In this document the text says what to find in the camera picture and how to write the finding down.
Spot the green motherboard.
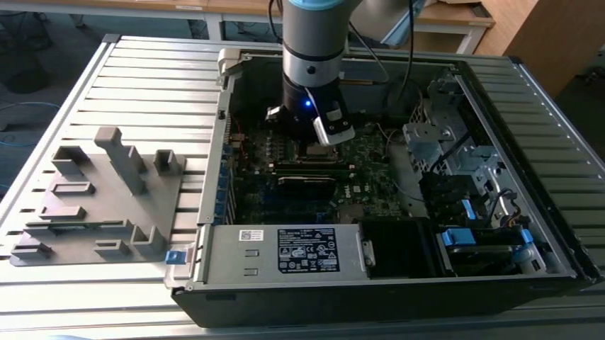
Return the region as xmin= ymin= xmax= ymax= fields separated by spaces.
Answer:
xmin=226 ymin=109 xmax=427 ymax=226

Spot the wooden cabinet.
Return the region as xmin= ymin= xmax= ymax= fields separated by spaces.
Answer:
xmin=475 ymin=0 xmax=605 ymax=98

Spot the finned chipset heatsink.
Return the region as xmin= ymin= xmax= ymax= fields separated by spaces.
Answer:
xmin=338 ymin=203 xmax=366 ymax=221

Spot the blue floor cable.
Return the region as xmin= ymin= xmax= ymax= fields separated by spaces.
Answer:
xmin=0 ymin=101 xmax=63 ymax=149

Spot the grey metal disk bay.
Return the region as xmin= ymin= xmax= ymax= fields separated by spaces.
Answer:
xmin=401 ymin=79 xmax=505 ymax=194

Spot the black PC case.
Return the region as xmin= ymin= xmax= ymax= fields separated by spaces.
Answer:
xmin=163 ymin=47 xmax=604 ymax=329

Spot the blue expansion card retainer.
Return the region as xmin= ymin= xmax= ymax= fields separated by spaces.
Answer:
xmin=213 ymin=140 xmax=236 ymax=223

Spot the thin red wire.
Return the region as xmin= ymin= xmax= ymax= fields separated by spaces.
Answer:
xmin=232 ymin=133 xmax=250 ymax=159

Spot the grey parts rack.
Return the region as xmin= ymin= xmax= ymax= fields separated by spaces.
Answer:
xmin=9 ymin=126 xmax=190 ymax=266

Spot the wooden desk white frame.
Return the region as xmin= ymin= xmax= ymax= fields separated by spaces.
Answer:
xmin=208 ymin=0 xmax=497 ymax=55
xmin=0 ymin=0 xmax=213 ymax=28

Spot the silver power supply unit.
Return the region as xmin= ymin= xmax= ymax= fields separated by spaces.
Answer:
xmin=187 ymin=222 xmax=370 ymax=284

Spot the pale blue teach pendant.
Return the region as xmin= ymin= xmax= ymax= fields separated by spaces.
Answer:
xmin=380 ymin=5 xmax=413 ymax=46

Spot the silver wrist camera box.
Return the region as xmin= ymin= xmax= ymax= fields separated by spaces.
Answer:
xmin=312 ymin=100 xmax=358 ymax=147

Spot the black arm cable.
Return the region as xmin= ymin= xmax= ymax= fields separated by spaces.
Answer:
xmin=394 ymin=0 xmax=417 ymax=107
xmin=348 ymin=19 xmax=392 ymax=86

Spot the black cable bundle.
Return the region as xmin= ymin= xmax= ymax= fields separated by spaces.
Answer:
xmin=384 ymin=76 xmax=425 ymax=123

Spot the CPU socket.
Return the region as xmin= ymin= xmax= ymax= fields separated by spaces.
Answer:
xmin=292 ymin=136 xmax=344 ymax=164

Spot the metal socket cover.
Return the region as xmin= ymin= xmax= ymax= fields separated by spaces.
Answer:
xmin=297 ymin=141 xmax=341 ymax=162

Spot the black graphics card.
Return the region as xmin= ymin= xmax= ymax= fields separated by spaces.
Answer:
xmin=277 ymin=175 xmax=338 ymax=200

